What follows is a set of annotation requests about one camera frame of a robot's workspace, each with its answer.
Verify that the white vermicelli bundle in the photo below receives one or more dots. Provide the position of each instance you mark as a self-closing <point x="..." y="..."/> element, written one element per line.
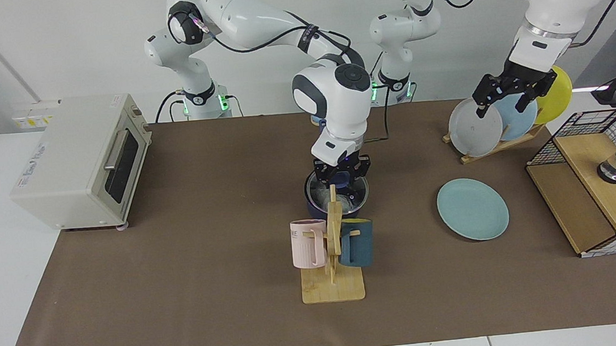
<point x="323" y="196"/>

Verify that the glass lid blue knob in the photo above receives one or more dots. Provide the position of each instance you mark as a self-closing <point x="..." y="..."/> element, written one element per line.
<point x="357" y="199"/>

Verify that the light blue plate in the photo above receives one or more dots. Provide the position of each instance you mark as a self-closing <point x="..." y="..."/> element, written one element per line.
<point x="518" y="120"/>

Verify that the grey white plate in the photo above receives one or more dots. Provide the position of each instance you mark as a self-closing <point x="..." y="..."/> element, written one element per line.
<point x="472" y="130"/>

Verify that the yellow plate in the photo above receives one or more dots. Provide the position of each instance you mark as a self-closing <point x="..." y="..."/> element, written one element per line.
<point x="557" y="95"/>

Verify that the wooden plate rack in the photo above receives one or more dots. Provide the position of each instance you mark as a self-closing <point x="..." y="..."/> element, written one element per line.
<point x="504" y="146"/>

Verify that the mint green plate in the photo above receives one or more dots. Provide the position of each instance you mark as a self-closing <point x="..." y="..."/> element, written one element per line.
<point x="473" y="209"/>

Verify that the small blue round thing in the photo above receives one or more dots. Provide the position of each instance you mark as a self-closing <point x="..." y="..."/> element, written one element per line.
<point x="316" y="122"/>

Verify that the pink mug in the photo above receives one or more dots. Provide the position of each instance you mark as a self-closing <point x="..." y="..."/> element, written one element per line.
<point x="307" y="247"/>

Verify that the dark teal mug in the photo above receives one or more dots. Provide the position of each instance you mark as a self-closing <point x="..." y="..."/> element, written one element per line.
<point x="360" y="246"/>

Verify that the wooden cup stand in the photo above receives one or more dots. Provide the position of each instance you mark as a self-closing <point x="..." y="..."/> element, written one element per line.
<point x="333" y="289"/>

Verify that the brown table cloth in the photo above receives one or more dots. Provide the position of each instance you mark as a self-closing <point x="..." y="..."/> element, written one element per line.
<point x="185" y="287"/>

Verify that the pale toaster oven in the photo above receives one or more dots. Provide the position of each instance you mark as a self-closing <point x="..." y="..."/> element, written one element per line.
<point x="60" y="170"/>

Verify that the white socket box yellow labels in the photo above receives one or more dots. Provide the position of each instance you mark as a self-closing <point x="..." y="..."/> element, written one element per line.
<point x="34" y="115"/>

